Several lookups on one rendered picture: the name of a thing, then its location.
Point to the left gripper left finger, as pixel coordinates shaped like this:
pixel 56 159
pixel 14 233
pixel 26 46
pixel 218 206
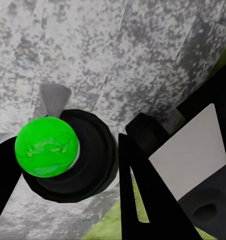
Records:
pixel 10 171

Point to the insectifuge atomizer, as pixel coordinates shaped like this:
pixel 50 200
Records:
pixel 69 155

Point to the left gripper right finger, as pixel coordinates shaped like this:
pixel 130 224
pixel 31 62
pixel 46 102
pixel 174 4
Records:
pixel 167 220

